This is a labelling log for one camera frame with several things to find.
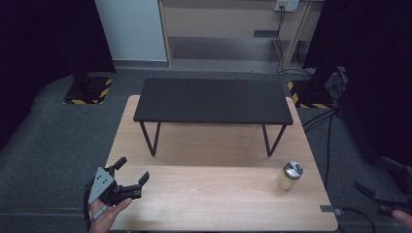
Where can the black curtain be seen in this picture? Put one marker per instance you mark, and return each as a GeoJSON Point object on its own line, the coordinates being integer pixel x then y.
{"type": "Point", "coordinates": [372, 64]}
{"type": "Point", "coordinates": [42, 42]}

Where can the white wall socket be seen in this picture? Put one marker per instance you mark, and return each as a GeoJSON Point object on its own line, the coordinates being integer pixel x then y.
{"type": "Point", "coordinates": [286, 5]}

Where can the grey label on shelf unit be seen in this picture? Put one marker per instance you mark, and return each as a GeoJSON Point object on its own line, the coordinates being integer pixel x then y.
{"type": "Point", "coordinates": [265, 33]}

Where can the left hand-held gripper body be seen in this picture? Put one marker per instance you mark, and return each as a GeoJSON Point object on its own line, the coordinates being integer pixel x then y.
{"type": "Point", "coordinates": [103, 186]}

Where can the black metal-legged shelf riser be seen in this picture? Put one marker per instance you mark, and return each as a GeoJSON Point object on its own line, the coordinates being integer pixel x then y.
{"type": "Point", "coordinates": [212, 100]}

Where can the grey tape strip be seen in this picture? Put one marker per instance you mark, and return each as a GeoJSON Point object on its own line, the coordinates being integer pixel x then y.
{"type": "Point", "coordinates": [331, 209]}

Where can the person's right hand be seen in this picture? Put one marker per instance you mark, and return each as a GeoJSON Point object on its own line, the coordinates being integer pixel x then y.
{"type": "Point", "coordinates": [403, 217]}

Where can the white panel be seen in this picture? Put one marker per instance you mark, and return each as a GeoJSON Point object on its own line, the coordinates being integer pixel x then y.
{"type": "Point", "coordinates": [131, 29]}

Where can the person's left hand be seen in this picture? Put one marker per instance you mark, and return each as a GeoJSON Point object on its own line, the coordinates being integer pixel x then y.
{"type": "Point", "coordinates": [108, 217]}

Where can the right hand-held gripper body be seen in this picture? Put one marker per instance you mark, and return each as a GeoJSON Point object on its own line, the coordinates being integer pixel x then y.
{"type": "Point", "coordinates": [393, 201]}

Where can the glass jar with silver lid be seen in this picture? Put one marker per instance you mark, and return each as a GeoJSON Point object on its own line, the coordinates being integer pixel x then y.
{"type": "Point", "coordinates": [289, 176]}

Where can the black stand base striped tape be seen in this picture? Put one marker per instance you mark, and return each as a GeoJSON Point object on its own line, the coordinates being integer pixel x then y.
{"type": "Point", "coordinates": [309, 95]}
{"type": "Point", "coordinates": [92, 93]}

